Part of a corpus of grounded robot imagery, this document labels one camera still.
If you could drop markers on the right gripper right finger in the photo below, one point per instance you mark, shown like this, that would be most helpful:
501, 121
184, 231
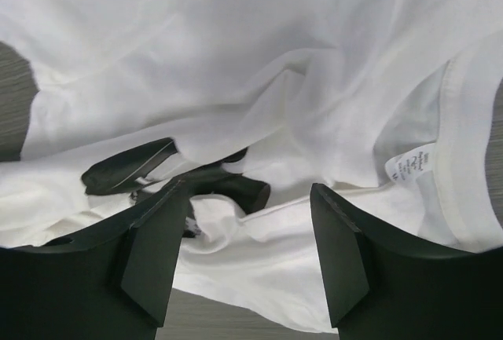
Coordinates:
383, 283

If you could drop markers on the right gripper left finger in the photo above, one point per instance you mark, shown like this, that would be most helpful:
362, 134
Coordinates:
111, 280

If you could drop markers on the white printed t-shirt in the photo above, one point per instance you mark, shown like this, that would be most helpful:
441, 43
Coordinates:
389, 103

